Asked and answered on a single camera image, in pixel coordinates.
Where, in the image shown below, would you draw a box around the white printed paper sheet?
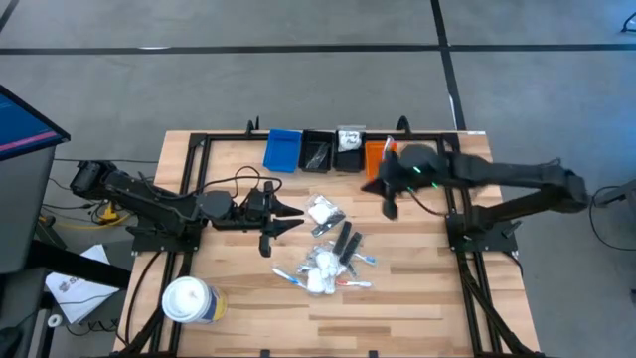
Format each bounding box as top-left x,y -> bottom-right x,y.
44,243 -> 121,325

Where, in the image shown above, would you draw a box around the bagged white cotton pads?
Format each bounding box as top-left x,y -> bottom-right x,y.
306,246 -> 348,277

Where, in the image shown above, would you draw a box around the black left camera cable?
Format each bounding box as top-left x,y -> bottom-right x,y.
196,165 -> 284,201

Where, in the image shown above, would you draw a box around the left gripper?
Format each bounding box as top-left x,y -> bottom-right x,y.
232,181 -> 305,259

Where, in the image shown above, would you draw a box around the bagged red toothbrush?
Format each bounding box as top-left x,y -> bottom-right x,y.
334,278 -> 374,290

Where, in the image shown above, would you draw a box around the bagged black comb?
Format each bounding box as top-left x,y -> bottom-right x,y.
310,212 -> 348,239
304,142 -> 331,171
339,231 -> 365,266
331,220 -> 354,257

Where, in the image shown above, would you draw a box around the black floor cable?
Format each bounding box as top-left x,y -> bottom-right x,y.
588,184 -> 636,253

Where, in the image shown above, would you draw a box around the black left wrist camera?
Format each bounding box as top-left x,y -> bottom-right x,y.
246,187 -> 268,223

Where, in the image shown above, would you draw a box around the bagged cotton swabs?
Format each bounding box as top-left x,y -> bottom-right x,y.
304,270 -> 338,296

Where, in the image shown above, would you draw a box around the yellow cable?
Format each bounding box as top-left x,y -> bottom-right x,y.
52,197 -> 135,231

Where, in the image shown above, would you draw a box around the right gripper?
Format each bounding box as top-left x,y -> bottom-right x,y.
361,151 -> 413,221

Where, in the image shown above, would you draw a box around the black aluminium table frame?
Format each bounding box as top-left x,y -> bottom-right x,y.
111,129 -> 546,358

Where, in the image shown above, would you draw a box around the black stand frame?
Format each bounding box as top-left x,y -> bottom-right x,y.
0,238 -> 133,358

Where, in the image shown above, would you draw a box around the bagged cotton balls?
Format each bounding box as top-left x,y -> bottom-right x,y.
304,194 -> 340,226

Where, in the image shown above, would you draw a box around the black plastic bin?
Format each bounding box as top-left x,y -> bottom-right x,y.
330,130 -> 365,174
297,129 -> 333,174

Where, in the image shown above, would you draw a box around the blue plastic bin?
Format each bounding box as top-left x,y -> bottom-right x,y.
262,128 -> 303,175

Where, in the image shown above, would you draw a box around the bagged white puff black print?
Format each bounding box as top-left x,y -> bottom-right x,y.
336,124 -> 368,153

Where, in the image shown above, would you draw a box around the orange plastic bin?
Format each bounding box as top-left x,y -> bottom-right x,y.
364,139 -> 398,181

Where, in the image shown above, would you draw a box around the black camera cable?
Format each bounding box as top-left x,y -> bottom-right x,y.
406,188 -> 448,218
196,165 -> 284,201

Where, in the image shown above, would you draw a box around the bagged blue toothbrush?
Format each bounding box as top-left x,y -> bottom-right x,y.
271,267 -> 310,291
379,134 -> 399,161
347,251 -> 378,267

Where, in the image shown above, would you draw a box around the black right camera cable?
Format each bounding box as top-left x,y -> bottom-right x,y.
406,188 -> 448,218

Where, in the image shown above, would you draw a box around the monitor with blue screen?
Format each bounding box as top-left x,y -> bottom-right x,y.
0,84 -> 72,275

